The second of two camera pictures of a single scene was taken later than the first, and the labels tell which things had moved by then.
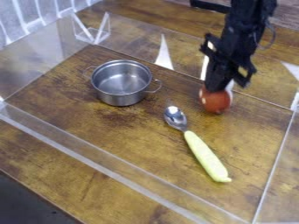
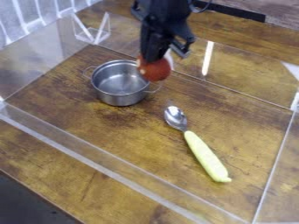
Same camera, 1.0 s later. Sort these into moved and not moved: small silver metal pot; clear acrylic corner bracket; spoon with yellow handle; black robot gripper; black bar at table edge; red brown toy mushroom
Moved: black robot gripper; red brown toy mushroom
Not moved: black bar at table edge; spoon with yellow handle; small silver metal pot; clear acrylic corner bracket
